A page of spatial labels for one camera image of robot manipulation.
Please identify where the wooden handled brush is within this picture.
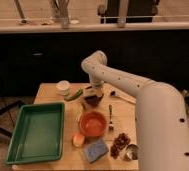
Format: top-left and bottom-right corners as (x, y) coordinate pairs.
(110, 91), (136, 104)

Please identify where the orange bowl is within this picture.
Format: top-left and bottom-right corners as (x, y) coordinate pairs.
(79, 111), (107, 137)

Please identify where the metal cup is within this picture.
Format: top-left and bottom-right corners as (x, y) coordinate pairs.
(124, 144), (138, 161)

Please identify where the metal fork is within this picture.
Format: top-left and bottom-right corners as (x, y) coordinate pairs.
(109, 105), (114, 131)

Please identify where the orange peach toy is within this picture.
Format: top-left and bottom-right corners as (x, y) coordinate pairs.
(72, 133), (85, 147)

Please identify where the green plastic tray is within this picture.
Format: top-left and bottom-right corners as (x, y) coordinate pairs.
(5, 103), (65, 165)

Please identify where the white paper cup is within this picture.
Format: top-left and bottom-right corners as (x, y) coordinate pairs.
(56, 80), (70, 96)

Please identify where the purple bowl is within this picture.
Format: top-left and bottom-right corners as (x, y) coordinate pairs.
(83, 88), (103, 107)

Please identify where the green pepper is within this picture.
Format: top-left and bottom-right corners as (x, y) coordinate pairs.
(64, 89), (83, 101)

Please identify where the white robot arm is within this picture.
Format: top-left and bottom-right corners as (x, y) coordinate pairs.
(81, 51), (189, 171)

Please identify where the blue sponge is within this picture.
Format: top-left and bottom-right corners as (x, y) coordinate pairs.
(84, 139), (109, 163)

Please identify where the bunch of dark grapes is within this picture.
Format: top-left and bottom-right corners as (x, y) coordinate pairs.
(110, 133), (130, 159)

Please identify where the yellow banana toy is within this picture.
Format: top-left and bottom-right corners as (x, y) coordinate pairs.
(76, 103), (84, 122)

